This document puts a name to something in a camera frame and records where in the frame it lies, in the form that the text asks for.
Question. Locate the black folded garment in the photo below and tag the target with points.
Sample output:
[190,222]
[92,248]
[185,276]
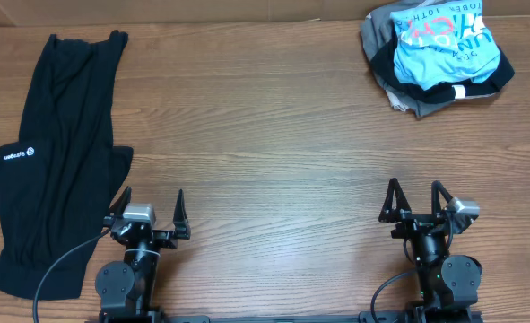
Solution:
[382,64]

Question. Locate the light blue printed t-shirt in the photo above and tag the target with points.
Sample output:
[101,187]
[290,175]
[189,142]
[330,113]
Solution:
[443,43]

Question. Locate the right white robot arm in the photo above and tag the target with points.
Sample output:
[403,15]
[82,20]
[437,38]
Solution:
[448,283]

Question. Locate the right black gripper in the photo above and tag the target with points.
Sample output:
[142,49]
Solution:
[418,216]

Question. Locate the black t-shirt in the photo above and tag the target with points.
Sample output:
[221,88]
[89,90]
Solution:
[59,178]

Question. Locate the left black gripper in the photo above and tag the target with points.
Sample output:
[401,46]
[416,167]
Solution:
[169,240]

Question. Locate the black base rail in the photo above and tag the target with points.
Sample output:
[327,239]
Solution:
[389,316]

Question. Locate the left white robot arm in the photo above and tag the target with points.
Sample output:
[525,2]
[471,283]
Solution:
[126,287]

